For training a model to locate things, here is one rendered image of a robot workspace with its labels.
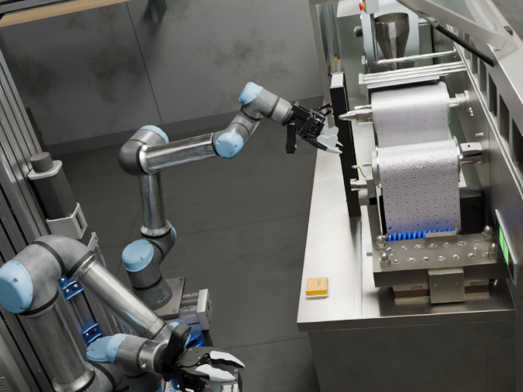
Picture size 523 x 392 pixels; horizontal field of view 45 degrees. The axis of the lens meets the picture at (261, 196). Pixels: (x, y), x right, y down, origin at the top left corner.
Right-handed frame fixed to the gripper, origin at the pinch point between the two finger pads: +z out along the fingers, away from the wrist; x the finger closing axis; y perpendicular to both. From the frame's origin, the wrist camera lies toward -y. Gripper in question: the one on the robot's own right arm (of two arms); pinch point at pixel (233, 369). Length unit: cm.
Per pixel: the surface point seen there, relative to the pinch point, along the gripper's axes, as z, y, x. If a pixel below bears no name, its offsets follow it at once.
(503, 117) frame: 46, -37, -70
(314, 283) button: -13, 22, -71
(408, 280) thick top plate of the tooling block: 20, 15, -70
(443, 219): 25, 4, -92
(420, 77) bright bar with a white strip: 14, -37, -114
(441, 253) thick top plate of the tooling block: 27, 10, -80
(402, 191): 14, -7, -86
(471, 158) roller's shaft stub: 33, -15, -97
